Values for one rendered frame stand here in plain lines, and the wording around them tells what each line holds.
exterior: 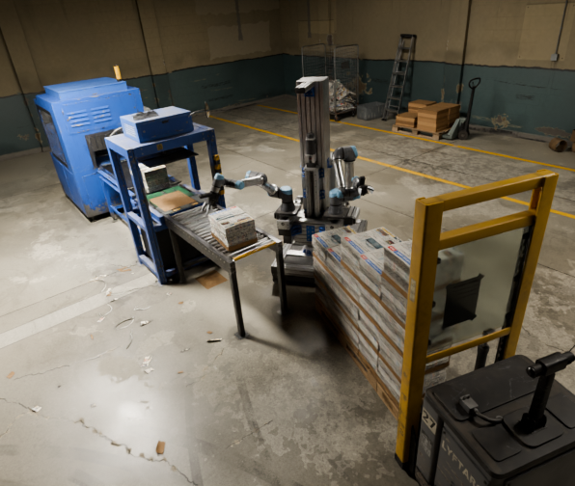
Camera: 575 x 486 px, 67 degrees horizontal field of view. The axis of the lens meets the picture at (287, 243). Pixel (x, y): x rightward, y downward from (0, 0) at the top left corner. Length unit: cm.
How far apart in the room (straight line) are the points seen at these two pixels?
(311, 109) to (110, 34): 855
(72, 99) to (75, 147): 62
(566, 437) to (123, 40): 1157
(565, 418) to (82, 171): 611
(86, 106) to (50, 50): 523
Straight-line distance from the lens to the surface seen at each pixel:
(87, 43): 1201
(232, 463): 325
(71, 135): 670
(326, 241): 375
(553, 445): 251
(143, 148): 450
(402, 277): 266
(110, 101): 677
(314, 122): 420
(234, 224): 373
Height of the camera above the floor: 264
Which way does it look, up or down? 29 degrees down
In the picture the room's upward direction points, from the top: 5 degrees counter-clockwise
